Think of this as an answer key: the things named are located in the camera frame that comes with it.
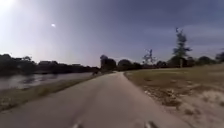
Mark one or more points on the row of dark trees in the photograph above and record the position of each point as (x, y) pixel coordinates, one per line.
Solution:
(125, 64)

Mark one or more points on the grey paved path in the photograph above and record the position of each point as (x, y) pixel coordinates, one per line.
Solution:
(100, 100)

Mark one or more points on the small bare tree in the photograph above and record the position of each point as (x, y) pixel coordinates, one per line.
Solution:
(149, 58)

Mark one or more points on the grass verge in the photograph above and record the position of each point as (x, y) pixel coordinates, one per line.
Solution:
(33, 93)

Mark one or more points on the dry grass field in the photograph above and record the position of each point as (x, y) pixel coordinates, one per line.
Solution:
(186, 83)

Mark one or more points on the pond water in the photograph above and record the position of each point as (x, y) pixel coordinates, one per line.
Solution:
(33, 80)

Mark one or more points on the tall thin tree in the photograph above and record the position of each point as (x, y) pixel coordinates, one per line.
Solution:
(181, 50)

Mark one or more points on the wood beyond the water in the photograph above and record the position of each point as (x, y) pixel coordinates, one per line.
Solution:
(16, 65)

